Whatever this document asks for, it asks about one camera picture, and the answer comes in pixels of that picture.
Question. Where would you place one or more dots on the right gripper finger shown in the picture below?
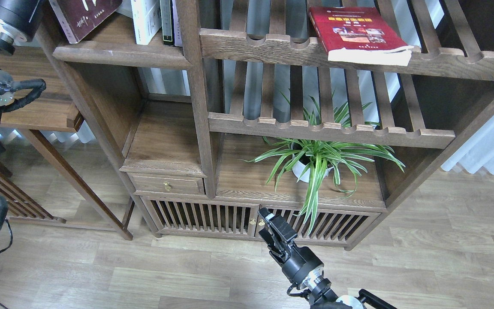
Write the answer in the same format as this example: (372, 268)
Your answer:
(265, 214)

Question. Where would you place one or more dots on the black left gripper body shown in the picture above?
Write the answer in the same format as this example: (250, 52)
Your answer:
(21, 18)

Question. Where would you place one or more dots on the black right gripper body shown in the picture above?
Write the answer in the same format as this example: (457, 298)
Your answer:
(301, 266)

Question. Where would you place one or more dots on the dark brown book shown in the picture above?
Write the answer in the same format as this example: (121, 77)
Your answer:
(78, 18)

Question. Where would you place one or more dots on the red book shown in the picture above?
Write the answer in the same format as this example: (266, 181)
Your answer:
(358, 34)

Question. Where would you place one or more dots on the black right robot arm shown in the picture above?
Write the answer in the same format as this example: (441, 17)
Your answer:
(325, 298)

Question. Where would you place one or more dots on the white plant pot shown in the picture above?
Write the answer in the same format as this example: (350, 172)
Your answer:
(301, 169)

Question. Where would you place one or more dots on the green spider plant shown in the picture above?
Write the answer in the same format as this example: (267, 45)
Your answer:
(348, 154)

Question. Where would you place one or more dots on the wooden side table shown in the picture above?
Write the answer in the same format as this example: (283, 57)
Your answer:
(54, 111)

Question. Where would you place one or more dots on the dark wooden bookshelf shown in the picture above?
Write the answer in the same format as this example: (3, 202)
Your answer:
(180, 124)

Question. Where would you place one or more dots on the white upright book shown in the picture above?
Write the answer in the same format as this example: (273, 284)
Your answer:
(146, 17)

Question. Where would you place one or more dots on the dark green upright book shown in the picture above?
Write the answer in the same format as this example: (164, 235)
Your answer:
(167, 22)

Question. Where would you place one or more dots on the wooden slatted bench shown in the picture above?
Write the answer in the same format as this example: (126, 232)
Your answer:
(23, 208)

